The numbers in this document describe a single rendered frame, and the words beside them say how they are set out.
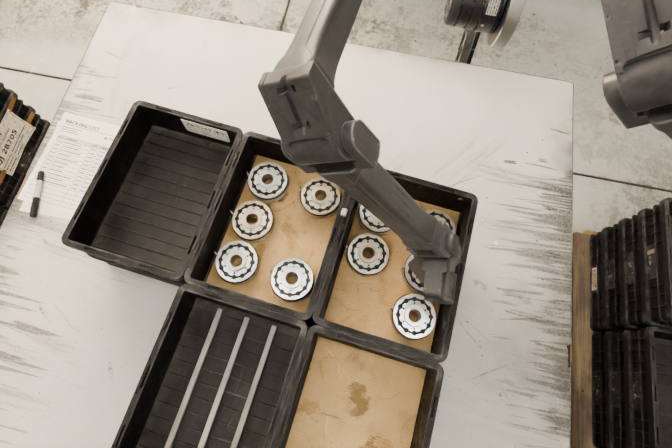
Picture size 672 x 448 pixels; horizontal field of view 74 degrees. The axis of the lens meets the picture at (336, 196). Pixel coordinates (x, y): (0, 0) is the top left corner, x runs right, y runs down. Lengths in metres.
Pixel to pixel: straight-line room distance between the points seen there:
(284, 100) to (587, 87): 2.29
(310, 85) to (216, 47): 1.13
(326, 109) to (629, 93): 0.31
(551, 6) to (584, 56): 0.36
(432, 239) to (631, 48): 0.43
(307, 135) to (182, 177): 0.75
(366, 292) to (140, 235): 0.58
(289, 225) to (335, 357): 0.34
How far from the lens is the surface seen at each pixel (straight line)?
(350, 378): 1.10
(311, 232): 1.14
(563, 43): 2.81
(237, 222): 1.14
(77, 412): 1.37
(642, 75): 0.53
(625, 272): 1.90
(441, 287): 0.88
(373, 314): 1.11
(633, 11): 0.55
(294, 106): 0.53
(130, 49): 1.70
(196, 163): 1.26
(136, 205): 1.26
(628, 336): 1.86
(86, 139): 1.56
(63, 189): 1.52
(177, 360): 1.15
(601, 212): 2.40
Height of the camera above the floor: 1.93
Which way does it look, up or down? 69 degrees down
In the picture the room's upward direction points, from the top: 4 degrees clockwise
